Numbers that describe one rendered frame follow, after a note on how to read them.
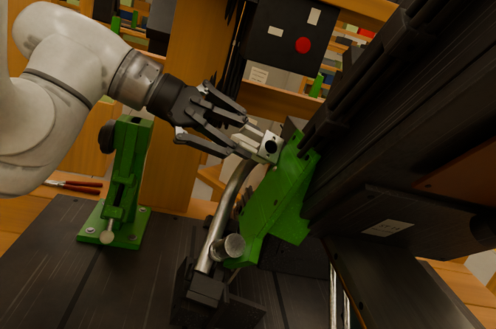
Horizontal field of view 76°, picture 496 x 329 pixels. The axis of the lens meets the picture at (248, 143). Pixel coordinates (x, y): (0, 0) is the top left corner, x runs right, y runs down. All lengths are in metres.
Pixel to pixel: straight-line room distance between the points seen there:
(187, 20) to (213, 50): 0.09
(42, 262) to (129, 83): 0.40
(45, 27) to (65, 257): 0.44
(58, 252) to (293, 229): 0.47
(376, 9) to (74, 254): 0.79
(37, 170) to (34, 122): 0.08
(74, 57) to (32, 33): 0.06
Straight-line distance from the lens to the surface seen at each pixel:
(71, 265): 0.74
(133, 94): 0.53
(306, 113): 0.95
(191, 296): 0.61
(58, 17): 0.56
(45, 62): 0.53
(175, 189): 0.92
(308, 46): 0.71
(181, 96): 0.56
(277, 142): 0.59
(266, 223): 0.52
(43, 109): 0.47
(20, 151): 0.47
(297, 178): 0.49
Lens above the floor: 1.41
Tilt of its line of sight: 19 degrees down
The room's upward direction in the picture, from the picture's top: 17 degrees clockwise
